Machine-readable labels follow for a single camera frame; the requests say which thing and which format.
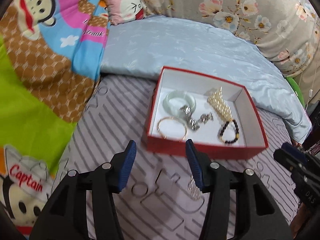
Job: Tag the silver crystal earring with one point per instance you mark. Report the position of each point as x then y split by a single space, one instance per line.
193 190

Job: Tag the grey floral quilt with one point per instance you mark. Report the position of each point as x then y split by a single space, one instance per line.
285 31

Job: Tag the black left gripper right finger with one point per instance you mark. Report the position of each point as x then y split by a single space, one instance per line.
257 214

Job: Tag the thin gold bangle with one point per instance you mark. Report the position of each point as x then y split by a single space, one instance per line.
170 127

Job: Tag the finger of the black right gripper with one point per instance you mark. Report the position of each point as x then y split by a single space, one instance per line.
289 156

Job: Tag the lilac striped bed sheet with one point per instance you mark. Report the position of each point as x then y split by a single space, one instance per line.
156 203

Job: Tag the pink rabbit cushion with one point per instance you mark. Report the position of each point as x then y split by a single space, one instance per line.
122 11

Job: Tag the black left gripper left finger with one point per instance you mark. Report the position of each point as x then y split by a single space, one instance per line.
64 215

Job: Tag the silver metal watch band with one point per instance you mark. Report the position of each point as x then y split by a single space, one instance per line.
194 124

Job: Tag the red white jewelry box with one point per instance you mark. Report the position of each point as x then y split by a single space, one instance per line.
219 116

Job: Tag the pale green jade bangle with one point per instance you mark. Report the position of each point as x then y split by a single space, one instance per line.
176 100

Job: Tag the light blue folded quilt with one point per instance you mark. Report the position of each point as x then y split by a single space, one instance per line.
142 48

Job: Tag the colorful monkey cartoon blanket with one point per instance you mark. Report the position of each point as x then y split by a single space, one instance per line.
50 67

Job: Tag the green plastic object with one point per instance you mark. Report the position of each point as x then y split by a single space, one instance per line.
296 89

